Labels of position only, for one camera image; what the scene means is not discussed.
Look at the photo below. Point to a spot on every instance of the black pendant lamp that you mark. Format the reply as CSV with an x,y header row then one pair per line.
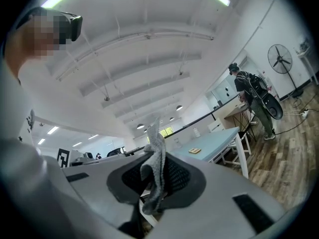
x,y
140,126
179,107

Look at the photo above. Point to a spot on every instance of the person's head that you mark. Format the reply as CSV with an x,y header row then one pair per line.
x,y
42,41

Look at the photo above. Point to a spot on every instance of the small wooden block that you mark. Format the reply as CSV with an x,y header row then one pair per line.
x,y
195,150

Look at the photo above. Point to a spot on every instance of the black shell chair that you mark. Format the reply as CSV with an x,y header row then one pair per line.
x,y
272,106

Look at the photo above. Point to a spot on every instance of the white power strip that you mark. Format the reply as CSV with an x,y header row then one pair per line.
x,y
304,113

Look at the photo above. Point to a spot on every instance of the light blue table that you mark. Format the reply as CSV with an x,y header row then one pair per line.
x,y
211,143

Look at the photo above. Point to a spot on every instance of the white wooden chair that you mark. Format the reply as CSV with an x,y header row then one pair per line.
x,y
240,143

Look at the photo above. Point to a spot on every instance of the white shelf with plant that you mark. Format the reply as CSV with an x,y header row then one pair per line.
x,y
307,58

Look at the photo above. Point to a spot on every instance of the black head-worn camera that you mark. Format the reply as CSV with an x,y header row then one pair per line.
x,y
76,27

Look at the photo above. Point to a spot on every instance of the grey cloth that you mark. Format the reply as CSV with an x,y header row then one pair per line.
x,y
155,143

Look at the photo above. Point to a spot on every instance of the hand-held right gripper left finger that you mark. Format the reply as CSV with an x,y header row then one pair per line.
x,y
94,183

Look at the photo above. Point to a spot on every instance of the black standing fan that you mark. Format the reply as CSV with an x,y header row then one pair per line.
x,y
280,58

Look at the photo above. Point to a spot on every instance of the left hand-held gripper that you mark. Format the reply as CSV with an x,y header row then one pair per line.
x,y
63,158

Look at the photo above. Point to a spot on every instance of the clear bottle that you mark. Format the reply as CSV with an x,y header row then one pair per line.
x,y
197,133

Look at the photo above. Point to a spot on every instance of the person's white shirt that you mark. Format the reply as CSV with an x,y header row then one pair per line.
x,y
37,103

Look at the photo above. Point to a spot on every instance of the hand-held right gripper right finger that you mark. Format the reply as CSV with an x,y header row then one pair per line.
x,y
211,208

